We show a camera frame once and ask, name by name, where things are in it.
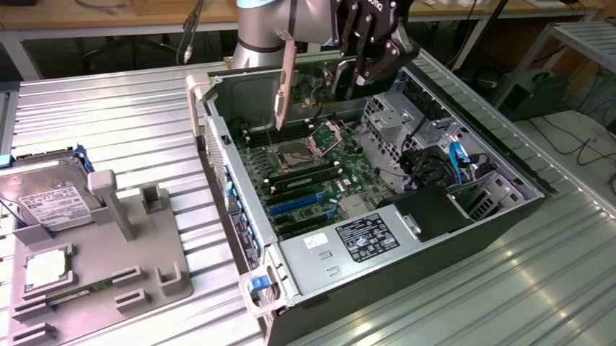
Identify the silver CPU chip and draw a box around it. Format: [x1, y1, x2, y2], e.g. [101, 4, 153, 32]
[24, 252, 68, 286]

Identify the metal socket cover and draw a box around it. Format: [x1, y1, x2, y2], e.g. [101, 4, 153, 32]
[304, 120, 351, 152]

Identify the green motherboard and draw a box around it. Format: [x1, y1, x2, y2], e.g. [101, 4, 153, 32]
[235, 118, 400, 241]

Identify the grey parts rack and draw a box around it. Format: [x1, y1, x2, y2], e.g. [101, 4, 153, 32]
[0, 169, 195, 346]

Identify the wooden desk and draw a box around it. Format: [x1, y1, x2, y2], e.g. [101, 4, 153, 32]
[0, 0, 605, 40]

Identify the beige arm cable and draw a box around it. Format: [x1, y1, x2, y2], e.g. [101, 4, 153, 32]
[180, 0, 205, 66]

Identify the metal disk bay cage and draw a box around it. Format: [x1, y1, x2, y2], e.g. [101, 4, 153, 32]
[358, 89, 463, 181]

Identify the green RAM stick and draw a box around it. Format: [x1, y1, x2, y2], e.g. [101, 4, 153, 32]
[45, 280, 116, 304]

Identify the CPU socket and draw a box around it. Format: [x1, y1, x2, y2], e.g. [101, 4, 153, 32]
[274, 142, 328, 174]

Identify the grey power supply unit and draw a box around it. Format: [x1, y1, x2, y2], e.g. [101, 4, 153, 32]
[278, 207, 425, 295]

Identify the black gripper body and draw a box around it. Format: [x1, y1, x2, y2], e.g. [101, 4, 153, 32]
[358, 0, 411, 39]

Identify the blue disk carrier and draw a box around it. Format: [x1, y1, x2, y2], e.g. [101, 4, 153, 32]
[0, 143, 96, 177]

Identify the black box device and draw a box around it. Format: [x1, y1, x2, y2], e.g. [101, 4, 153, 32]
[499, 70, 571, 122]

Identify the metal slat frame table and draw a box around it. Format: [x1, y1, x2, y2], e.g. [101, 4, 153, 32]
[493, 21, 616, 123]

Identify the blue expansion slot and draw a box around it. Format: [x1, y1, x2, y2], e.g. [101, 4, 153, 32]
[268, 192, 323, 216]

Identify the open black PC case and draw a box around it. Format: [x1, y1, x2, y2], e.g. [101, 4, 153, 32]
[184, 52, 559, 346]

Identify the graphics card with metal bracket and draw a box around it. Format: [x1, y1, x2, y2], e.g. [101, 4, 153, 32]
[272, 30, 387, 131]

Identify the blue disk wire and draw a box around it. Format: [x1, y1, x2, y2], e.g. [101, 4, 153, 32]
[449, 140, 470, 187]

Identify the silver hard disk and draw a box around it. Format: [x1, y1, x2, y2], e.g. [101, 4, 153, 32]
[0, 151, 94, 232]

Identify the RAM stick with black chips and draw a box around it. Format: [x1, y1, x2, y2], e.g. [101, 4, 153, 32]
[271, 169, 343, 192]

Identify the black air shroud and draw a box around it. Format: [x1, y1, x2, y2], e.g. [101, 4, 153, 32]
[376, 185, 475, 243]

